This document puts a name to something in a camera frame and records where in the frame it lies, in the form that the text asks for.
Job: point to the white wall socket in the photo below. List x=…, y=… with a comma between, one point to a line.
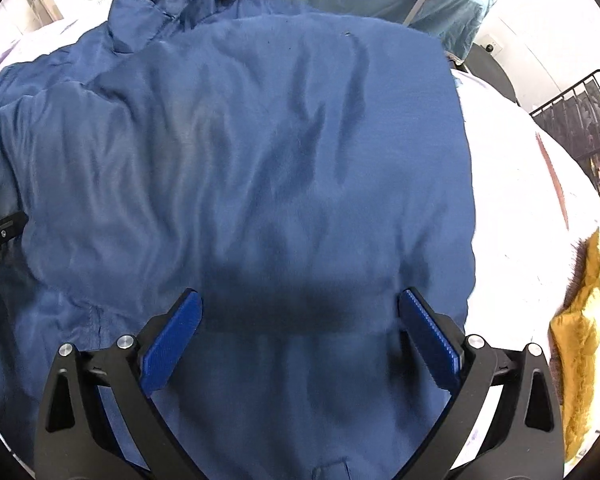
x=493, y=45

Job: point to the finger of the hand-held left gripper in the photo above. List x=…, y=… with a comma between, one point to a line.
x=5, y=227

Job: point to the navy blue jacket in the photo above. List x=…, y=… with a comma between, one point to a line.
x=280, y=160

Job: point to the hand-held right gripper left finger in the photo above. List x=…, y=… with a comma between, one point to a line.
x=172, y=342

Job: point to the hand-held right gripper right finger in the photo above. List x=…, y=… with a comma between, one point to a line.
x=430, y=342

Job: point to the purple floral quilt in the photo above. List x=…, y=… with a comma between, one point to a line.
x=510, y=210

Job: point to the golden yellow jacket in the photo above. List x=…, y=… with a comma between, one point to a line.
x=585, y=340

